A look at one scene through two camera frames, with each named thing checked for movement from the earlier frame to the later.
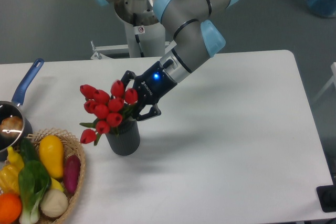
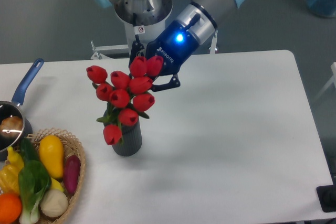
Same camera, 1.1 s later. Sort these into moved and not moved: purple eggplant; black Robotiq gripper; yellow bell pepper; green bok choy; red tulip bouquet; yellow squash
Moved: red tulip bouquet; black Robotiq gripper
Not moved: yellow squash; purple eggplant; yellow bell pepper; green bok choy
